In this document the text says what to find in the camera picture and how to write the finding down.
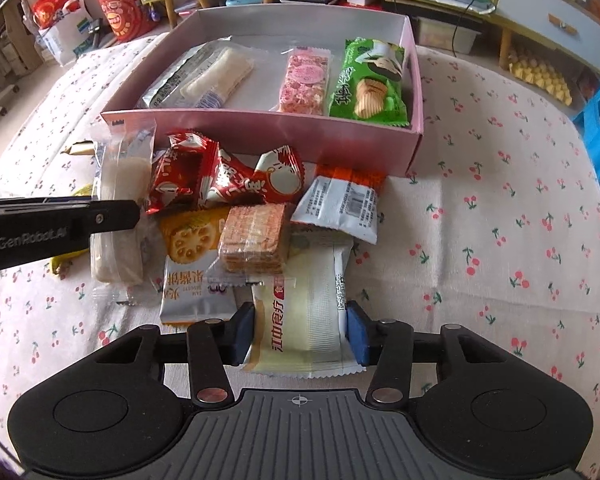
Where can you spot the yellow egg tray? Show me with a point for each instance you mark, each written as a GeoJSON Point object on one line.
{"type": "Point", "coordinates": [532, 69]}

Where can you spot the red candy packet right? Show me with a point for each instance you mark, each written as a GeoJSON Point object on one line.
{"type": "Point", "coordinates": [278, 177]}

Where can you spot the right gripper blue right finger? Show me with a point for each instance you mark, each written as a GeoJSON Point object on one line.
{"type": "Point", "coordinates": [361, 334]}

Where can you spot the pink cardboard box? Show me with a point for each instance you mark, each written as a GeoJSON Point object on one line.
{"type": "Point", "coordinates": [250, 122]}

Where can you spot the red candy packet left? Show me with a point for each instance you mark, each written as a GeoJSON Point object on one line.
{"type": "Point", "coordinates": [183, 172]}

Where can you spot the cherry print table cloth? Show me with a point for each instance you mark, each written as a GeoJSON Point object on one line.
{"type": "Point", "coordinates": [495, 226]}

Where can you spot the orange white snack packet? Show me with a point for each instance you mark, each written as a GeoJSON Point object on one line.
{"type": "Point", "coordinates": [342, 199]}

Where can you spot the silver white snack packet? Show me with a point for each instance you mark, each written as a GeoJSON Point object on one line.
{"type": "Point", "coordinates": [203, 77]}

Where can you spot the green chip snack packet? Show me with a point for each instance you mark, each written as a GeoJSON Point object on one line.
{"type": "Point", "coordinates": [369, 84]}

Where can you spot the white shopping bag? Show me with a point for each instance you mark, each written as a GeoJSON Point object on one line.
{"type": "Point", "coordinates": [64, 28]}

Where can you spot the red gift bag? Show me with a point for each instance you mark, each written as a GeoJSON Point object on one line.
{"type": "Point", "coordinates": [128, 19]}

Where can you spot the orange cracker snack packet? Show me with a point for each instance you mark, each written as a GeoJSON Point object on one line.
{"type": "Point", "coordinates": [192, 240]}

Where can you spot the wafer biscuit clear packet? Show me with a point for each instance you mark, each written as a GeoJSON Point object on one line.
{"type": "Point", "coordinates": [255, 239]}

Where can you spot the red candy packet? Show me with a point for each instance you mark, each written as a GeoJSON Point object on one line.
{"type": "Point", "coordinates": [278, 177]}
{"type": "Point", "coordinates": [183, 172]}

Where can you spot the pink nougat snack packet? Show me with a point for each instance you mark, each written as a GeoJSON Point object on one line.
{"type": "Point", "coordinates": [305, 83]}

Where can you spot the cream white snack packet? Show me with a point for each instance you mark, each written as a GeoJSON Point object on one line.
{"type": "Point", "coordinates": [301, 316]}

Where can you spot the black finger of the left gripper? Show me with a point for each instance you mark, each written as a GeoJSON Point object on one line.
{"type": "Point", "coordinates": [109, 215]}

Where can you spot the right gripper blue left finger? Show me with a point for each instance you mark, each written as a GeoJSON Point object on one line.
{"type": "Point", "coordinates": [240, 330]}

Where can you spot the white rice cake packet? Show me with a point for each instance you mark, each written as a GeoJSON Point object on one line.
{"type": "Point", "coordinates": [123, 152]}

